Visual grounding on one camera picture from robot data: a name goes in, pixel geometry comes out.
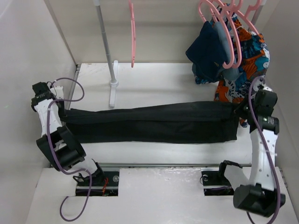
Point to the navy blue shorts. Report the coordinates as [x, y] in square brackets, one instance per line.
[207, 55]

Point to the grey rack pole left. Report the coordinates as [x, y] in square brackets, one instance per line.
[105, 42]

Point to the pink hanger front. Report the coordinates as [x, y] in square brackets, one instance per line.
[211, 8]

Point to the pink hanger back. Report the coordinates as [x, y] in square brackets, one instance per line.
[245, 17]

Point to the pink hanger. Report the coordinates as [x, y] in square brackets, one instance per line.
[133, 34]
[245, 17]
[227, 11]
[211, 8]

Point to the grey blue garment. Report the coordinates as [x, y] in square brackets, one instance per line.
[230, 74]

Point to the grey rack pole right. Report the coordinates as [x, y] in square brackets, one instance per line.
[257, 8]

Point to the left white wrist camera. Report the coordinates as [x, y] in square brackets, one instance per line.
[57, 91]

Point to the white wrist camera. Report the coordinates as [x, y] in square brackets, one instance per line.
[264, 87]
[57, 91]

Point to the grey rack pole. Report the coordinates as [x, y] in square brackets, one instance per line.
[105, 42]
[257, 8]

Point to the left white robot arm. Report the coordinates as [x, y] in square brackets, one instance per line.
[57, 143]

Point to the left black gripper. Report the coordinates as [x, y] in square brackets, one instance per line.
[62, 112]

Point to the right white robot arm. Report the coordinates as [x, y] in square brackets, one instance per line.
[257, 193]

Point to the white rack base foot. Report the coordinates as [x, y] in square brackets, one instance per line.
[113, 86]

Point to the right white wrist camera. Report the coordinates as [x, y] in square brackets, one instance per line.
[264, 87]

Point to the colourful patterned shorts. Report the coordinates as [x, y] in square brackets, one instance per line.
[255, 61]

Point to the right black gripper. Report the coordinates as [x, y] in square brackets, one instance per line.
[238, 109]

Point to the black trousers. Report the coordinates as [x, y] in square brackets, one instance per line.
[199, 122]

